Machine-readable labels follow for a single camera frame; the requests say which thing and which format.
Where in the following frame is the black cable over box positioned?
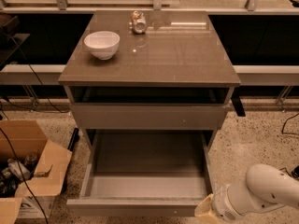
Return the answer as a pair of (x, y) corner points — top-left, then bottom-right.
(0, 126), (50, 224)

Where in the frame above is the black bar on floor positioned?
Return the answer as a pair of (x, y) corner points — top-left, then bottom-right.
(67, 128), (79, 151)

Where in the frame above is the black cable left background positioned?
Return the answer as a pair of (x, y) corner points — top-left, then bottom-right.
(0, 35), (70, 120)

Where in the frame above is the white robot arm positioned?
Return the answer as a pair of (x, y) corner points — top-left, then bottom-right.
(194, 164), (299, 224)

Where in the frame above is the cardboard box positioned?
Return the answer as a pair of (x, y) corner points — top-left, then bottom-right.
(0, 120), (72, 224)

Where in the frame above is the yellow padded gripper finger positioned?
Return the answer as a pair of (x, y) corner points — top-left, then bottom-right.
(194, 194), (220, 224)

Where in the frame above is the grey drawer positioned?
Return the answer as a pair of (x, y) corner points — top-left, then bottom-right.
(70, 103), (229, 130)
(67, 131), (216, 217)

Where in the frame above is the grey top drawer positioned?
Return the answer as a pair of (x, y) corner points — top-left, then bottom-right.
(70, 103), (229, 130)

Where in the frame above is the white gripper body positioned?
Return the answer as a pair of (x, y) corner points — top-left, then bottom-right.
(212, 184), (247, 222)

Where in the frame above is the white ceramic bowl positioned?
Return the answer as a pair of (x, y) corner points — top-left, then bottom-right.
(84, 31), (121, 60)

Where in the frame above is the clutter inside cardboard box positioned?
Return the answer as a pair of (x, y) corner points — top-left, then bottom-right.
(0, 152), (38, 198)

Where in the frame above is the black cable right floor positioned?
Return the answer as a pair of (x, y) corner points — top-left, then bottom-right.
(279, 112), (299, 180)

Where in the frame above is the grey drawer cabinet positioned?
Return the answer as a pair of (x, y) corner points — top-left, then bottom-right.
(57, 9), (242, 154)

